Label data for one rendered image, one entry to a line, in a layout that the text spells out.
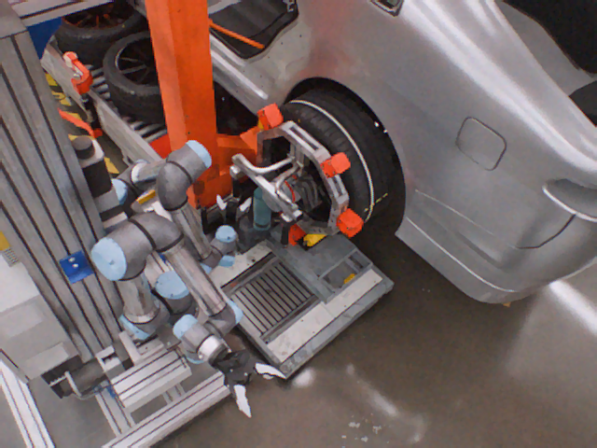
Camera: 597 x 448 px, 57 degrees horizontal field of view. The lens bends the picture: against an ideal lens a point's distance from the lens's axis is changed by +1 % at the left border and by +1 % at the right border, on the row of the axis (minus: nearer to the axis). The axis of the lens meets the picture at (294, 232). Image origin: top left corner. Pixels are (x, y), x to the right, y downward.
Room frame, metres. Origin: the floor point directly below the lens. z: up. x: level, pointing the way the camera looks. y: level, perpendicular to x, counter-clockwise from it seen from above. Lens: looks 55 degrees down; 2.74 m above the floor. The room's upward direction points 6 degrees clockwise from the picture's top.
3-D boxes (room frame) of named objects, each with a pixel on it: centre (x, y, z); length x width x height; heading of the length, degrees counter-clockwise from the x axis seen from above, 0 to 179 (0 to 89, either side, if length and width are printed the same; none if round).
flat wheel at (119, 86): (2.79, 0.98, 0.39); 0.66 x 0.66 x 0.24
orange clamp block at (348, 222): (1.42, -0.23, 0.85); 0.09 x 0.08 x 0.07; 47
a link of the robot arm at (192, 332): (0.67, 0.27, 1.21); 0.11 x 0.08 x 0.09; 55
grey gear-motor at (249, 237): (1.82, 0.17, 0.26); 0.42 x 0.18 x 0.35; 137
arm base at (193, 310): (0.93, 0.41, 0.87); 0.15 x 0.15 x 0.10
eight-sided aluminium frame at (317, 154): (1.63, 0.00, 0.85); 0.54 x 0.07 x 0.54; 47
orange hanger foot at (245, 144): (2.00, 0.28, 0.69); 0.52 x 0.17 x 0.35; 137
